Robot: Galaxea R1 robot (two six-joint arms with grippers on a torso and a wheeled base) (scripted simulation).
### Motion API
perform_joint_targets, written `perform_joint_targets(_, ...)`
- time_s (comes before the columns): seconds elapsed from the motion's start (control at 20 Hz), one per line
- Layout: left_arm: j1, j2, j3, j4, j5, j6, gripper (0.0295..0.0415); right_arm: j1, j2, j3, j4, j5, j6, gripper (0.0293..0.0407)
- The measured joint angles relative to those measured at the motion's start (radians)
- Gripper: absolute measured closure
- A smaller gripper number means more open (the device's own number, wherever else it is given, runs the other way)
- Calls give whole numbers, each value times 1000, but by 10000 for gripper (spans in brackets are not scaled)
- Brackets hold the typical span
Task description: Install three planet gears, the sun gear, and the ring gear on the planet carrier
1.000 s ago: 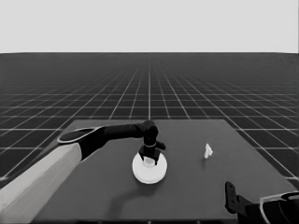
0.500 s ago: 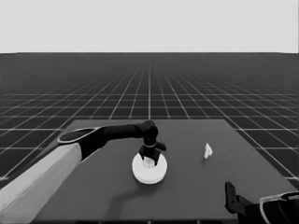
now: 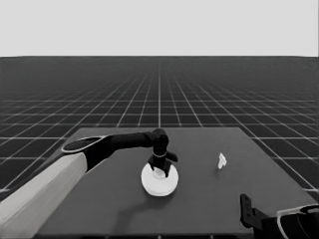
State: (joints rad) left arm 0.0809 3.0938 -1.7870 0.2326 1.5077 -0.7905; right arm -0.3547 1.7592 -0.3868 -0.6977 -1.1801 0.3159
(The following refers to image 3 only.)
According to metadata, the large thick white disc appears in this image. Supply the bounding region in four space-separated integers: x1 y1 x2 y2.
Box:
141 162 179 197

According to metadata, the small thin white T-shaped piece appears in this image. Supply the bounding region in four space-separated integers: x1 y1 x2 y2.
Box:
217 152 228 170

